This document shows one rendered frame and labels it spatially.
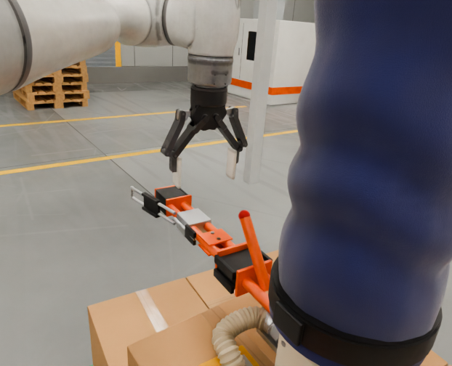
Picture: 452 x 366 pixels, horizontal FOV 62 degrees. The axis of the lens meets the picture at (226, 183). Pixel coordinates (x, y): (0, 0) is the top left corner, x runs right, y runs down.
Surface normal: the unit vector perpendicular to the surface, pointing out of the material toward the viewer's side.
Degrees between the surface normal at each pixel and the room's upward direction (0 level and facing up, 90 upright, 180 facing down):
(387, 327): 95
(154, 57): 90
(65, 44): 101
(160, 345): 0
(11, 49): 93
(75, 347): 0
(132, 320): 0
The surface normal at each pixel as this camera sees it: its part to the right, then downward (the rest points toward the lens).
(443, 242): 0.33, 0.18
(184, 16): -0.46, 0.30
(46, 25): 0.97, -0.05
